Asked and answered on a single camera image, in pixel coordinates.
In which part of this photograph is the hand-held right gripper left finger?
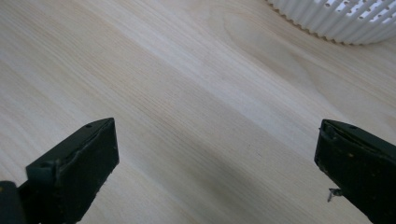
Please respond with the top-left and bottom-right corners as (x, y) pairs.
(17, 117), (120, 224)

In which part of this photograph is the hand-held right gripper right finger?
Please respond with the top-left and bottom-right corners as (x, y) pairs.
(313, 119), (396, 224)

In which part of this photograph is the white ribbed plastic basket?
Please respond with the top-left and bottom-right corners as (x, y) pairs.
(264, 0), (396, 46)

